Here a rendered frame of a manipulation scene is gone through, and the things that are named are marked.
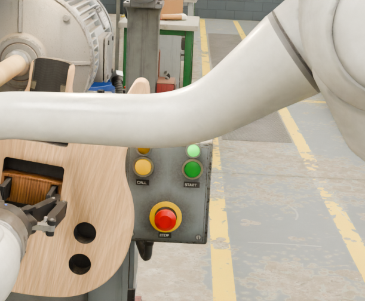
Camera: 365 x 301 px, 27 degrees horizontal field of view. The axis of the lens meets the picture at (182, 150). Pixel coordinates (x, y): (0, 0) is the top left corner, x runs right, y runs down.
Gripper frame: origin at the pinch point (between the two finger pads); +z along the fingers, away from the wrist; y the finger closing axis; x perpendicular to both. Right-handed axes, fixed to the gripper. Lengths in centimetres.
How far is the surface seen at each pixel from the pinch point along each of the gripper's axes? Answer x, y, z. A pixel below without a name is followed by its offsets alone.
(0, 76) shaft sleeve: 19.0, -6.0, -4.2
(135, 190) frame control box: -1.2, 16.6, 14.5
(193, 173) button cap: 4.1, 26.6, 13.9
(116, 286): -30.6, 15.6, 35.1
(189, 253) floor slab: -99, 43, 230
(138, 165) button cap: 3.7, 16.4, 13.9
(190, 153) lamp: 7.8, 25.3, 13.9
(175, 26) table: -10, 14, 450
